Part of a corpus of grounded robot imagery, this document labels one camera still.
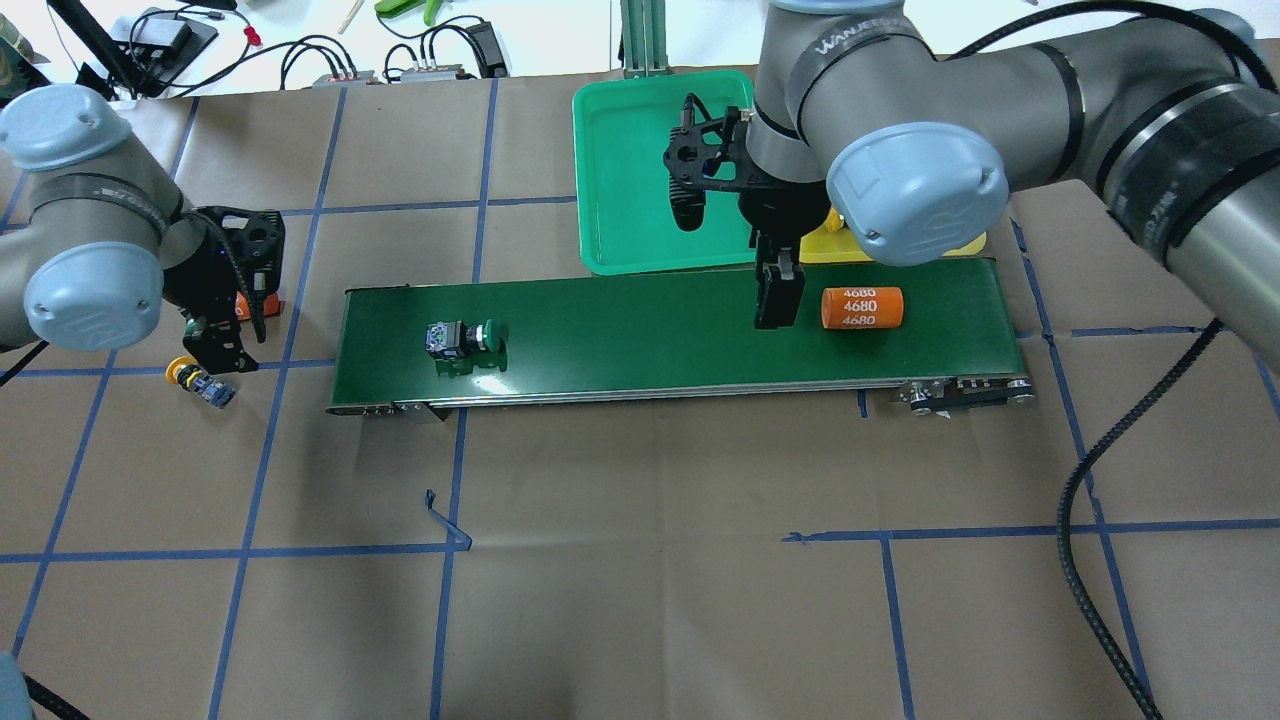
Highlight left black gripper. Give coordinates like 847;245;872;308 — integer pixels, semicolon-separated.
163;206;285;375

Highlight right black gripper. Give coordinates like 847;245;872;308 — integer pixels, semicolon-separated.
663;95;831;331

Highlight yellow push button spare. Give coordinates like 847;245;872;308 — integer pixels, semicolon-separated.
165;356;237;409

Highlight green push button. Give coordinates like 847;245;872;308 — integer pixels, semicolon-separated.
424;319;509;361

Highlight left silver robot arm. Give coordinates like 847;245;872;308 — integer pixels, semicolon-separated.
1;85;285;375

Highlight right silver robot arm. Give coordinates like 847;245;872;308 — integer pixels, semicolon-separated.
663;1;1279;369

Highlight green plastic tray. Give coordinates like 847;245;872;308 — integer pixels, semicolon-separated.
572;69;753;275

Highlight yellow plastic tray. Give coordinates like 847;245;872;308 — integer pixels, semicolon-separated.
800;205;986;265

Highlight green conveyor belt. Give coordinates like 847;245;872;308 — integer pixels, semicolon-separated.
326;258;1036;416

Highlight black power adapter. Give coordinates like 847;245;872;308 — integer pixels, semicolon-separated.
465;20;509;78

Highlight green grabber tool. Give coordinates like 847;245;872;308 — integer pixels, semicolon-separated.
374;0;449;27

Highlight aluminium frame post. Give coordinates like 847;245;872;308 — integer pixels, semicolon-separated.
620;0;673;79

